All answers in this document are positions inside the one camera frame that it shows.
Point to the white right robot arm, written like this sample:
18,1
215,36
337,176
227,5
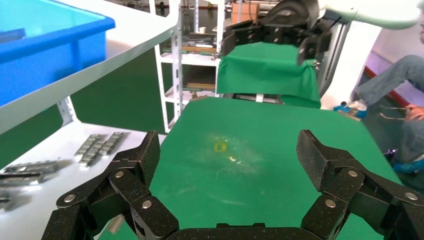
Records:
371,13

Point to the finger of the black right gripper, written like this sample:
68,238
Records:
313,46
242,36

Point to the green table cloth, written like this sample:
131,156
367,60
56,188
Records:
248,188

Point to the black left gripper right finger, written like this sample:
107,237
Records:
351,185

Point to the white robot torso column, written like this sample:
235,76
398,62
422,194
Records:
348,66

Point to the brown cardboard box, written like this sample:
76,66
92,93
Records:
245,11

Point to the blue plastic bin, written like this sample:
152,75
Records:
49,56

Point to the white metal storage rack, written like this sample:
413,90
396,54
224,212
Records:
179,59

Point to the bystander's bare hand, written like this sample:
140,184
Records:
416,112

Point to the grey metal connector strip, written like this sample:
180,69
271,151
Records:
91,155
20,179
33,166
113,143
84,145

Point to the white metal shelf board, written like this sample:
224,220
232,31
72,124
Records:
99,63

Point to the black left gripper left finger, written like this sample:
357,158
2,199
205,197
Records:
132,195

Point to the person's blue jeans leg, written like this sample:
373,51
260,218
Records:
391,78

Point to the blue shoe cover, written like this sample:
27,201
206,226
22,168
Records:
351,111

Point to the white slotted shelf post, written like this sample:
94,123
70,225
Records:
67,112

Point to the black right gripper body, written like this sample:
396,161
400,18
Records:
291,11

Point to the small white scrap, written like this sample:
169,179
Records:
232,159

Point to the green cloth covered table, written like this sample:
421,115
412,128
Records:
265,73

